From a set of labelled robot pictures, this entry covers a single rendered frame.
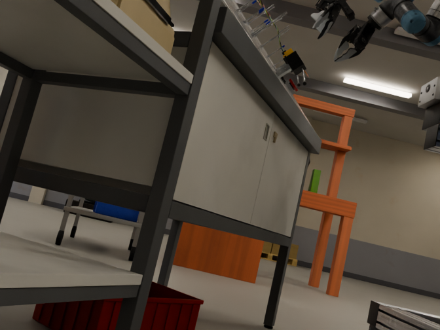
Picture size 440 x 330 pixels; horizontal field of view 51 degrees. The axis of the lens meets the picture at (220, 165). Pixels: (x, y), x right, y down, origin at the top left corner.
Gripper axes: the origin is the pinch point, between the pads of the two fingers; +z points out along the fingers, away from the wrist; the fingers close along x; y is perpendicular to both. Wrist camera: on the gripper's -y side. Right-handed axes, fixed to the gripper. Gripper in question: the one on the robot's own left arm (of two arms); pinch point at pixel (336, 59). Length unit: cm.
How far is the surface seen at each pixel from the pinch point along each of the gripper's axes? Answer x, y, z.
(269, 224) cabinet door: -19, -48, 50
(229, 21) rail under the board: 42, -79, -6
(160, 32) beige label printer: 50, -102, -2
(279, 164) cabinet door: -7, -37, 34
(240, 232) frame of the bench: -4, -72, 44
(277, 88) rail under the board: 17, -49, 9
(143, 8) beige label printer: 55, -107, -5
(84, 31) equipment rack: 59, -114, 3
